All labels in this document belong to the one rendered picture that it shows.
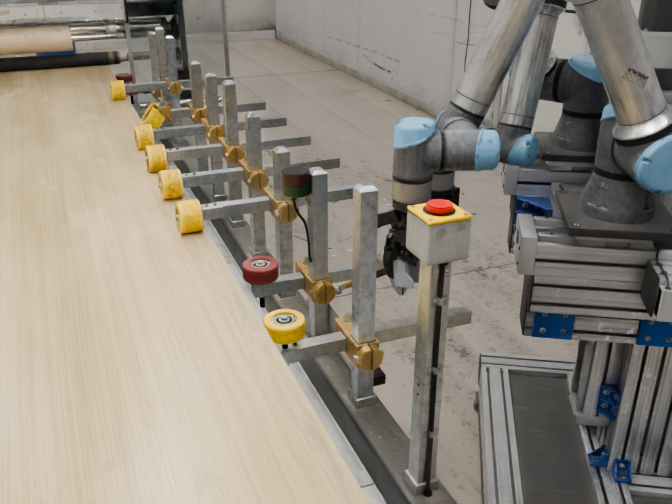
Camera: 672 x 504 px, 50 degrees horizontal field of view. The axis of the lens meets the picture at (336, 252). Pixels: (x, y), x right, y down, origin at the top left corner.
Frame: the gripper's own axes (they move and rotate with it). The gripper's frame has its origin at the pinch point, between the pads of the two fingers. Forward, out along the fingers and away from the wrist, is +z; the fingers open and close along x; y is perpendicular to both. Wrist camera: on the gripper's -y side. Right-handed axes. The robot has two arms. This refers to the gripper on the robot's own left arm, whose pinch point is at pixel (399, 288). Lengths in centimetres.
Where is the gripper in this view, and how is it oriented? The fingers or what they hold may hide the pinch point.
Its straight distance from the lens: 147.7
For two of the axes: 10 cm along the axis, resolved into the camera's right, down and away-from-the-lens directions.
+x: 7.4, -2.8, 6.0
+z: 0.0, 9.0, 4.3
